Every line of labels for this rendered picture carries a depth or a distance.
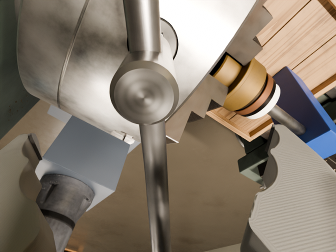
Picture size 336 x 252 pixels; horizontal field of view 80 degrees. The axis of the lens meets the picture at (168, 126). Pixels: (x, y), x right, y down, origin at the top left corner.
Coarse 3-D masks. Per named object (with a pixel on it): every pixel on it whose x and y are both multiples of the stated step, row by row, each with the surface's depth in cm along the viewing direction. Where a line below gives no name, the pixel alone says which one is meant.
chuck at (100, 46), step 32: (96, 0) 12; (160, 0) 12; (192, 0) 13; (224, 0) 13; (256, 0) 13; (96, 32) 13; (192, 32) 13; (224, 32) 13; (96, 64) 14; (192, 64) 14; (64, 96) 18; (96, 96) 17; (128, 128) 19
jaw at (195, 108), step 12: (204, 84) 26; (216, 84) 27; (192, 96) 25; (204, 96) 26; (216, 96) 27; (180, 108) 24; (192, 108) 25; (204, 108) 26; (168, 120) 24; (180, 120) 24; (192, 120) 28; (120, 132) 24; (168, 132) 23; (180, 132) 24
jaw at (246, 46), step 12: (264, 0) 22; (252, 12) 23; (264, 12) 23; (252, 24) 24; (264, 24) 24; (240, 36) 25; (252, 36) 25; (228, 48) 26; (240, 48) 26; (252, 48) 26; (240, 60) 27
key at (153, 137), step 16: (128, 0) 6; (144, 0) 6; (128, 16) 7; (144, 16) 6; (128, 32) 7; (144, 32) 7; (160, 32) 7; (144, 48) 7; (160, 48) 7; (144, 128) 9; (160, 128) 9; (144, 144) 9; (160, 144) 9; (144, 160) 10; (160, 160) 10; (160, 176) 10; (160, 192) 10; (160, 208) 11; (160, 224) 11; (160, 240) 11
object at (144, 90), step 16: (128, 64) 6; (144, 64) 6; (160, 64) 6; (112, 80) 6; (128, 80) 6; (144, 80) 6; (160, 80) 6; (176, 80) 6; (112, 96) 6; (128, 96) 6; (144, 96) 6; (160, 96) 6; (176, 96) 6; (128, 112) 6; (144, 112) 6; (160, 112) 7
